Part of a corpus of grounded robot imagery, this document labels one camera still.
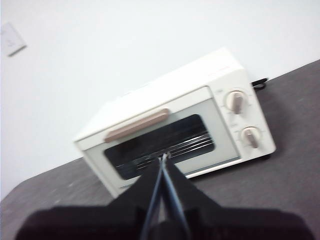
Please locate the white Toshiba toaster oven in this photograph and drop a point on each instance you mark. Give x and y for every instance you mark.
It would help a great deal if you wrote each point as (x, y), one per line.
(225, 70)

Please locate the white wall socket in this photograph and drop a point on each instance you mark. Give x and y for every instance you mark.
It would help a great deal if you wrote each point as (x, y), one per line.
(12, 40)

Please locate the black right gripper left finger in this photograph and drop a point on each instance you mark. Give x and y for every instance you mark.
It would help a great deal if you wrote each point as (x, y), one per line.
(100, 222)

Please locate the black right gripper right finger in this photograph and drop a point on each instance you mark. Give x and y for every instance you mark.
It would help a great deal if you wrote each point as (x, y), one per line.
(225, 225)

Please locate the beige oven knob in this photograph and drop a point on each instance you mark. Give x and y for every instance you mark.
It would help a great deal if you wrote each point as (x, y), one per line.
(235, 101)
(250, 137)

